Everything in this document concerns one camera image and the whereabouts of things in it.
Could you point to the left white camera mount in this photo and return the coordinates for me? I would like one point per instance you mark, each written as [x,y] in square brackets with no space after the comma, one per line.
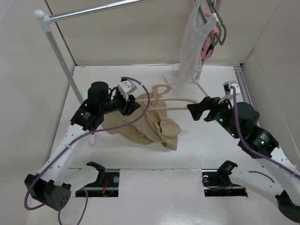
[126,88]

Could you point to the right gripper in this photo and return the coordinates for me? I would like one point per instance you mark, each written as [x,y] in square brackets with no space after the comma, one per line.
[207,102]

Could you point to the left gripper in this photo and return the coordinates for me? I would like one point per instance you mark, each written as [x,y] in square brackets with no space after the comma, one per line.
[128,106]

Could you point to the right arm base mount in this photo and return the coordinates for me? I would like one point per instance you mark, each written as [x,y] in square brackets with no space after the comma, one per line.
[214,187]

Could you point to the pink patterned garment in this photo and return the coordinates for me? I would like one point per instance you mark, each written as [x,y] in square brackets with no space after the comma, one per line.
[208,47]

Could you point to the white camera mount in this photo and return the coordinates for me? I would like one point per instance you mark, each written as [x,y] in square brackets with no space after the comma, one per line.
[126,88]
[228,88]

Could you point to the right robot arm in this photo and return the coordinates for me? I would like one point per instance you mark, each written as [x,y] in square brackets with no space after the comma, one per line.
[240,121]

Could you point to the white tank top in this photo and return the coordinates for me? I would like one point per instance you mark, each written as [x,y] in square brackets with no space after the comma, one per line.
[197,31]

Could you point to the beige t shirt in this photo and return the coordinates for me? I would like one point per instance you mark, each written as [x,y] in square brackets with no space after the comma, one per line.
[153,127]

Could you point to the aluminium rail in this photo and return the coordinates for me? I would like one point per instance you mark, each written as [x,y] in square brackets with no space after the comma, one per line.
[248,103]

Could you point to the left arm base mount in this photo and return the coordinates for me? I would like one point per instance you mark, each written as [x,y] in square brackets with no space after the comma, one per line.
[107,187]

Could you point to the grey clothes hanger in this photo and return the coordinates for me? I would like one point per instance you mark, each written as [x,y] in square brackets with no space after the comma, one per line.
[220,36]

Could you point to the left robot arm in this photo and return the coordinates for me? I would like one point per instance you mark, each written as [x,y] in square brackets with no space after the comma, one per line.
[53,185]

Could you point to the wooden clothes hanger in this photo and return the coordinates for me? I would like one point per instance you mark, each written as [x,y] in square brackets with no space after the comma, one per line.
[158,102]

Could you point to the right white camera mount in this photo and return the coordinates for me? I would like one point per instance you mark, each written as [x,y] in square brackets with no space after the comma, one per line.
[228,88]

